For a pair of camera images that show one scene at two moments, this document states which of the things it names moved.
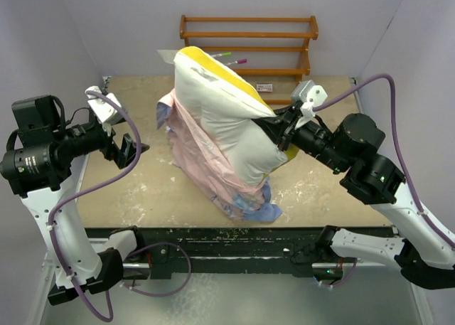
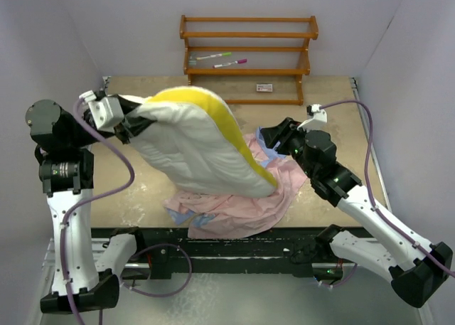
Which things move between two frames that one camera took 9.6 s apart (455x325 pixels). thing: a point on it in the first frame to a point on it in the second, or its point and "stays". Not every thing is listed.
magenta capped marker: [237, 62] stays
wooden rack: [305, 68] stays
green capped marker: [225, 54] stays
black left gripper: [121, 156] to [130, 125]
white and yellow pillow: [221, 109] to [196, 144]
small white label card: [264, 87] stays
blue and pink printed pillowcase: [194, 155] to [225, 217]
